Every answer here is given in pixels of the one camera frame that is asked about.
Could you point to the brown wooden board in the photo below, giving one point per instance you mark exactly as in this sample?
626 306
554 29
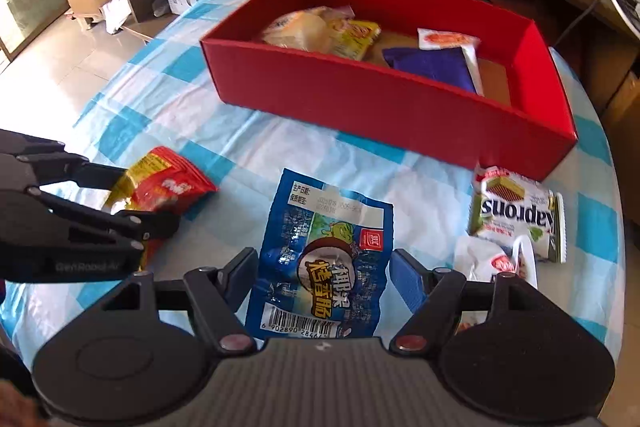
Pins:
625 117

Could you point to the white red label packet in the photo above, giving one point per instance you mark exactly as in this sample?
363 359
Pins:
480 257

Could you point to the round bun packet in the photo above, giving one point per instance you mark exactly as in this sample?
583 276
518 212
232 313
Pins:
300 29

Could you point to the blue checked tablecloth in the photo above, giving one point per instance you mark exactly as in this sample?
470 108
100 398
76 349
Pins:
200 117

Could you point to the red cardboard box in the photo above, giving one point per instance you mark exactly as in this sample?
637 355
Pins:
400 117

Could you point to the green white wafer packet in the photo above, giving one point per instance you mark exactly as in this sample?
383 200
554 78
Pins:
515 212

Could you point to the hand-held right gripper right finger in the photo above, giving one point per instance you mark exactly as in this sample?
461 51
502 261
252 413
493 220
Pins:
407 279

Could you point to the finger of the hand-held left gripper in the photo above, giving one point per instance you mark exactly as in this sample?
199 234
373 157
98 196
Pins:
60 172
100 222

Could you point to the white carton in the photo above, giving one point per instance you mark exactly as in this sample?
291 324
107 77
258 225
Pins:
182 2

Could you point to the red yellow snack packet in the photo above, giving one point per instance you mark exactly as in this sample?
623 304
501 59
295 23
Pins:
165 182

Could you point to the white orange snack packet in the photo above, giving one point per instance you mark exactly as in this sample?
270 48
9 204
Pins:
450 41

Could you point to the purple snack packet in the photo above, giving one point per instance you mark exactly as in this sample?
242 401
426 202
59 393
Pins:
430 67

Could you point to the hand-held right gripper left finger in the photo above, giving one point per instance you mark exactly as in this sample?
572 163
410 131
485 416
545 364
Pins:
240 272

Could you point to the blue snack packet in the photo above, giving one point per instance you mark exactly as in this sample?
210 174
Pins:
320 227

